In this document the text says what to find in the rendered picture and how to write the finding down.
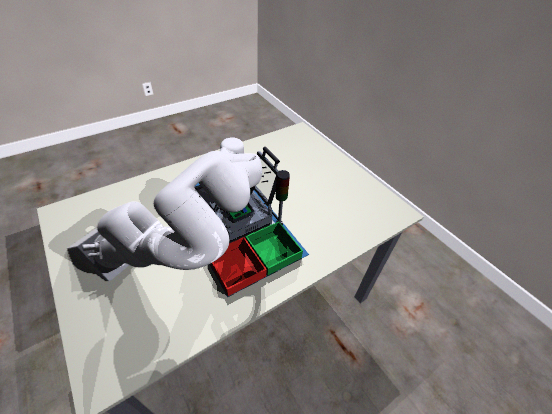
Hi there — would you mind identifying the green circuit board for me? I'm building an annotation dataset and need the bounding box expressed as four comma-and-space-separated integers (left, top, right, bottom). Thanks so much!
229, 206, 251, 220

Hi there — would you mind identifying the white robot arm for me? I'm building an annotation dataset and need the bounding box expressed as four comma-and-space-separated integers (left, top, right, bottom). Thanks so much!
82, 138, 262, 270

